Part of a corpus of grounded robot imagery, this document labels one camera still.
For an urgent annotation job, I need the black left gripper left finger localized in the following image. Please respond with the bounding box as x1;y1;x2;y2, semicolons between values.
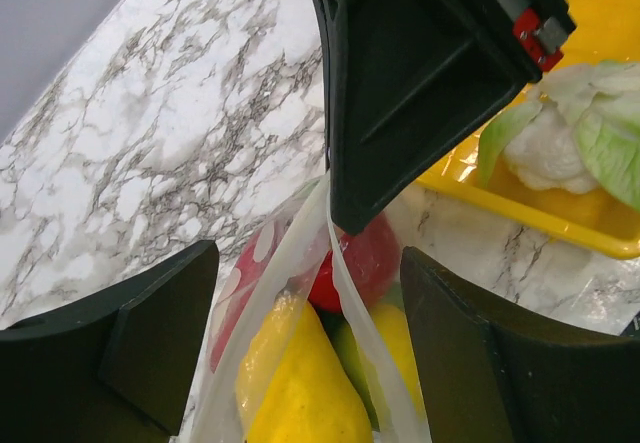
1;240;219;442

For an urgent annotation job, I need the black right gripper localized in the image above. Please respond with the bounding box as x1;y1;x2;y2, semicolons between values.
312;0;576;235

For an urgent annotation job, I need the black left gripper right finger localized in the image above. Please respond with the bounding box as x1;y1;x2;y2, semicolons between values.
400;247;639;442

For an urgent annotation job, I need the green yellow toy mango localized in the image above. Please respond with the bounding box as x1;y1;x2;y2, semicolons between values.
329;302;426;431

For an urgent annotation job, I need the red toy apple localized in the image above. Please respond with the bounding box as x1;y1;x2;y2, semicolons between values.
209;212;401;372

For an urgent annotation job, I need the clear dotted zip top bag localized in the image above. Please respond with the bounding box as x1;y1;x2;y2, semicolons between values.
192;176;431;442

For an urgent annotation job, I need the white toy cauliflower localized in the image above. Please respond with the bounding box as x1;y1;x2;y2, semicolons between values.
477;60;639;209

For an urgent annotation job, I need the yellow plastic tray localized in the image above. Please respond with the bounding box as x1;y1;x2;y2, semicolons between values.
416;0;639;259

